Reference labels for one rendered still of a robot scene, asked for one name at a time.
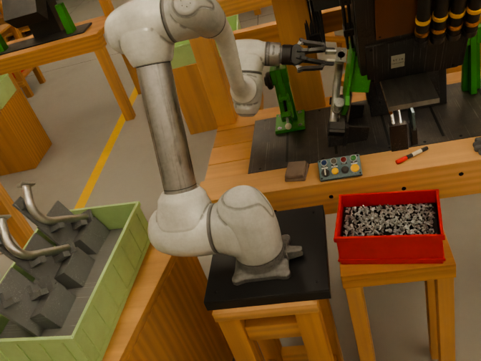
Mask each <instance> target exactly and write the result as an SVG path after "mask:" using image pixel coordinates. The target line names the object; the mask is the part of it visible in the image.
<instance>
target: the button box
mask: <svg viewBox="0 0 481 361"><path fill-rule="evenodd" d="M355 156H356V160H351V155H347V156H342V157H345V158H346V161H345V162H341V158H342V157H337V158H335V159H336V163H331V159H333V158H329V159H325V160H326V162H327V163H326V165H322V164H321V161H322V160H318V166H319V176H320V181H321V182H323V181H332V180H337V179H342V178H350V177H356V176H361V175H362V169H361V161H360V157H359V154H356V155H355ZM353 164H357V165H358V166H359V170H358V171H357V172H353V171H352V170H351V166H352V165H353ZM344 166H346V167H348V169H349V171H348V172H347V173H343V172H342V170H341V169H342V167H344ZM333 168H338V170H339V172H338V173H337V174H336V175H334V174H333V173H332V172H331V171H332V169H333ZM323 169H327V170H328V171H329V174H328V175H327V176H323V175H322V173H321V172H322V170H323Z"/></svg>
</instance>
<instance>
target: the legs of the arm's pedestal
mask: <svg viewBox="0 0 481 361"><path fill-rule="evenodd" d="M218 324H219V325H220V328H221V330H222V332H223V334H224V336H225V339H226V341H227V343H228V345H229V348H230V350H231V352H232V353H233V356H234V358H235V361H264V359H265V361H344V359H343V355H342V352H341V346H340V343H339V338H338V335H337V331H336V325H335V322H334V317H333V314H332V311H331V305H330V301H329V299H319V312H317V313H309V314H295V315H286V316H279V317H264V318H256V319H242V320H233V321H225V322H218ZM286 337H302V340H303V343H304V345H297V346H288V347H282V345H281V342H280V339H279V338H286ZM256 340H257V341H258V343H257V341H256ZM258 345H259V346H258ZM259 347H260V348H259ZM260 349H261V350H260ZM261 352H262V354H263V355H262V354H261ZM263 357H264V359H263Z"/></svg>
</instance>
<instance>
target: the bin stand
mask: <svg viewBox="0 0 481 361"><path fill-rule="evenodd" d="M444 235H445V240H443V247H444V257H445V258H446V261H444V263H443V264H341V262H339V266H340V274H341V282H342V286H343V289H345V291H346V297H347V301H348V305H349V311H350V315H351V321H352V325H353V328H354V335H355V339H356V345H357V349H358V353H359V359H360V361H376V358H375V353H374V346H373V341H372V337H371V330H370V325H369V318H368V313H367V308H366V301H365V296H364V289H363V287H372V286H379V285H386V284H400V283H407V282H414V281H424V284H425V295H426V305H427V326H428V337H429V351H430V355H431V358H432V360H438V359H439V361H455V281H454V278H456V276H457V275H456V263H455V259H454V257H453V254H452V251H451V248H450V245H449V243H448V240H447V237H446V234H445V232H444Z"/></svg>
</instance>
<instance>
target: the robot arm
mask: <svg viewBox="0 0 481 361"><path fill-rule="evenodd" d="M105 36H106V39H107V41H108V43H109V44H110V46H111V48H113V49H114V50H115V51H116V52H118V53H120V54H124V55H125V56H126V58H127V59H128V61H129V63H130V64H131V65H132V66H133V67H136V70H137V78H138V81H139V84H140V90H141V94H142V99H143V103H144V106H145V112H146V115H147V121H148V123H149V127H150V133H151V136H152V142H153V145H154V149H155V154H156V158H157V164H158V168H159V171H160V177H161V181H162V186H163V190H164V191H163V192H162V193H161V195H160V197H159V199H158V201H157V210H156V211H154V213H153V214H152V215H151V217H150V220H149V224H148V228H147V232H148V237H149V240H150V243H151V244H152V245H153V246H154V247H155V248H156V249H157V250H158V251H160V252H162V253H164V254H169V255H171V256H182V257H191V256H208V255H212V254H225V255H229V256H234V257H235V258H236V263H235V273H234V275H233V278H232V282H233V284H234V285H236V286H238V285H241V284H244V283H248V282H254V281H265V280H271V279H289V278H290V277H291V271H290V269H289V259H294V258H296V257H299V256H302V255H303V252H302V250H303V249H302V246H289V244H290V242H291V237H290V236H289V235H288V234H284V235H281V230H280V227H279V225H278V220H277V218H276V215H275V212H274V210H273V208H272V206H271V204H270V203H269V201H268V199H267V198H266V197H265V196H264V195H263V194H262V193H261V192H260V191H259V190H258V189H257V188H254V187H252V186H236V187H233V188H231V189H229V190H227V191H226V192H225V193H224V194H223V195H222V196H221V197H220V198H219V200H218V202H217V203H212V202H211V200H210V199H209V197H208V195H207V193H206V191H205V190H204V189H203V188H202V187H200V186H199V185H197V184H196V181H195V174H194V171H193V164H192V160H191V157H190V151H189V147H188V141H187V137H186V133H185V127H184V123H183V117H182V113H181V109H180V103H179V99H178V93H177V90H176V86H175V79H174V76H173V69H172V65H171V62H170V61H172V60H173V56H174V48H175V43H176V42H182V41H185V40H189V39H195V38H198V37H204V38H206V39H214V40H215V41H216V43H217V45H218V49H219V52H220V56H221V59H222V61H223V66H224V68H225V72H226V75H227V78H228V81H229V84H230V94H231V96H232V100H233V106H234V109H235V112H236V113H237V114H238V115H239V116H241V117H253V116H254V115H255V114H257V112H258V111H259V108H260V106H261V98H262V89H263V82H262V71H263V66H274V67H278V66H279V64H280V63H281V64H284V65H293V66H294V67H296V69H297V72H298V73H300V72H303V71H316V70H323V68H324V66H334V64H343V62H335V59H326V60H325V61H324V60H320V59H313V58H308V57H306V54H313V53H321V52H325V54H336V50H335V48H333V47H326V46H325V43H324V42H316V41H311V40H305V39H303V38H299V41H298V44H295V45H291V44H284V45H282V46H281V43H280V42H263V41H261V40H258V39H237V40H235V37H234V34H233V31H232V29H231V27H230V24H229V23H228V20H227V18H226V16H225V12H224V11H223V10H222V8H221V6H220V4H219V3H218V2H217V1H216V0H133V1H129V2H127V3H125V4H123V5H121V6H119V7H117V8H116V9H115V10H114V11H113V12H111V13H110V15H109V16H108V17H107V19H106V21H105ZM300 45H306V46H312V47H316V48H303V47H301V46H300ZM301 63H310V64H317V65H311V66H299V65H300V64H301Z"/></svg>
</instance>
